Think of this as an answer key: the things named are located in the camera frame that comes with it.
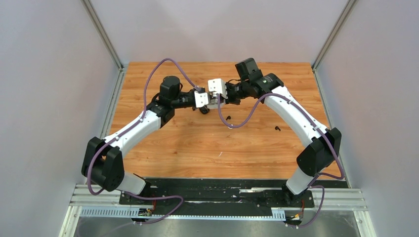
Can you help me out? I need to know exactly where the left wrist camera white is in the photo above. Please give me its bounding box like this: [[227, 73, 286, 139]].
[[194, 91, 210, 108]]

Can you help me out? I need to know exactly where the white earbud charging case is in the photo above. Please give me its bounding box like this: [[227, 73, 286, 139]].
[[206, 94, 224, 110]]

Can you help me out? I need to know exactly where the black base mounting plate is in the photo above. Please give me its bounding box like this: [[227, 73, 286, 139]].
[[87, 177, 350, 217]]

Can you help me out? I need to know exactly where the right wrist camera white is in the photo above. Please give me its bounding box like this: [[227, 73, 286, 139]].
[[208, 78, 228, 99]]

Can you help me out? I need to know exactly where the aluminium front rail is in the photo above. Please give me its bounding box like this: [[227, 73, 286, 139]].
[[70, 185, 368, 211]]

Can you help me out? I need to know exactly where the right aluminium frame post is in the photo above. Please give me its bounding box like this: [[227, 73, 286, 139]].
[[311, 0, 358, 72]]

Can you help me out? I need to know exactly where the white slotted cable duct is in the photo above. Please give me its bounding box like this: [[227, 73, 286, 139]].
[[80, 208, 287, 221]]

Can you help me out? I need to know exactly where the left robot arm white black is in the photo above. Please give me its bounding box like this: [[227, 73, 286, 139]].
[[81, 76, 206, 204]]

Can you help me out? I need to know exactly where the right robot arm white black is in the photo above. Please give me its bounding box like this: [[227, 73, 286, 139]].
[[208, 58, 342, 206]]

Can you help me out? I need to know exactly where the black earbud charging case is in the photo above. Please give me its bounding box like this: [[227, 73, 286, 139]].
[[199, 106, 210, 115]]

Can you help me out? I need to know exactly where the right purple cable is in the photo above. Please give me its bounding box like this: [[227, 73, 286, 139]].
[[216, 93, 345, 229]]

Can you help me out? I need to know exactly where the aluminium frame post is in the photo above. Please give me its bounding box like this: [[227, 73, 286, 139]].
[[311, 0, 358, 72], [81, 0, 124, 71]]

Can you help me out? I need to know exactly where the left aluminium frame post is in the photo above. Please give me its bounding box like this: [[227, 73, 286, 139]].
[[81, 0, 124, 71]]

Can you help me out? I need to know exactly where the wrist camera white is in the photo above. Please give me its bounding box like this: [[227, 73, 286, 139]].
[[194, 91, 210, 108], [208, 78, 228, 99]]

